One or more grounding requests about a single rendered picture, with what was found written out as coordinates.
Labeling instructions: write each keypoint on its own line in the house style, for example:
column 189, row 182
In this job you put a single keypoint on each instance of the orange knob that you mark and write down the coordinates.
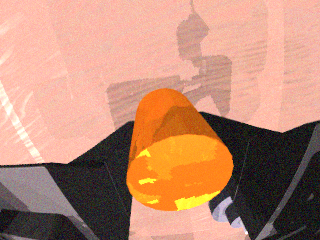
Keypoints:
column 176, row 161

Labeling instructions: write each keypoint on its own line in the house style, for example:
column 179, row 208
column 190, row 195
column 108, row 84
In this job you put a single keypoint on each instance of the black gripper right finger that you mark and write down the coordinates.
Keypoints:
column 267, row 166

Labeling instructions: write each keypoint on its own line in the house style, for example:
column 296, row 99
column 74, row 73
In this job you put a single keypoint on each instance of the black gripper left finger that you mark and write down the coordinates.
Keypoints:
column 91, row 190

